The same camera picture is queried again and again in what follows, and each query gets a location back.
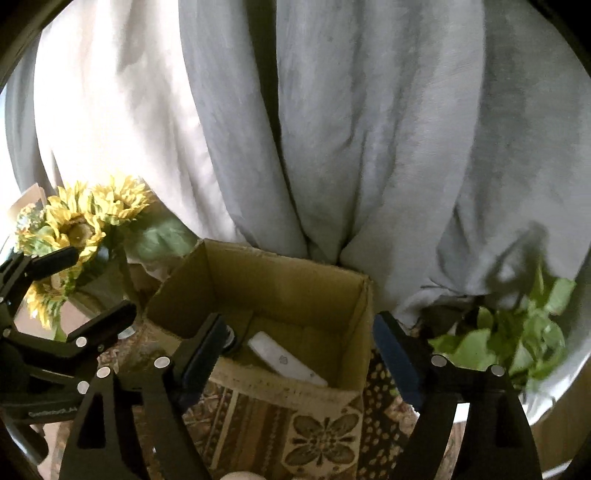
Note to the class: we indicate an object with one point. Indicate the white plastic device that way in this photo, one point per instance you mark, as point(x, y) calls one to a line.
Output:
point(286, 360)

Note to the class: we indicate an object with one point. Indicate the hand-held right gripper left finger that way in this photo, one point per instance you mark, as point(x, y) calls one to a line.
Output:
point(199, 362)

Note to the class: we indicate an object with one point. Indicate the brown cardboard sheet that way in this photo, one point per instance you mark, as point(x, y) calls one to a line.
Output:
point(27, 198)

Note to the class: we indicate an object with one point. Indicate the white curtain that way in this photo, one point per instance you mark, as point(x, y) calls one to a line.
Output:
point(115, 115)

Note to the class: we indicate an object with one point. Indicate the brown cardboard box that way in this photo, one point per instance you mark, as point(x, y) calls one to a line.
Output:
point(277, 281)

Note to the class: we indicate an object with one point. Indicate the grey curtain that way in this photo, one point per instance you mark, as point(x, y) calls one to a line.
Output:
point(369, 138)

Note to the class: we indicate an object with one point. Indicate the patterned brown tablecloth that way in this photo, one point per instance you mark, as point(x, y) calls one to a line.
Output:
point(258, 431)

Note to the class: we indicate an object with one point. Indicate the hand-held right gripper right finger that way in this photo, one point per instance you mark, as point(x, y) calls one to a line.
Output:
point(398, 362)

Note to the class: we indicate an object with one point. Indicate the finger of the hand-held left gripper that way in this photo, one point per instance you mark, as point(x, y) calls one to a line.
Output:
point(111, 321)
point(55, 261)

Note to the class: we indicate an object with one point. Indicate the green leafy plant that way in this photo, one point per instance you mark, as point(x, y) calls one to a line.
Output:
point(508, 337)

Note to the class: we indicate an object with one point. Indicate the yellow sunflower bouquet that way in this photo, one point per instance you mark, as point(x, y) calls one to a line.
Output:
point(78, 221)

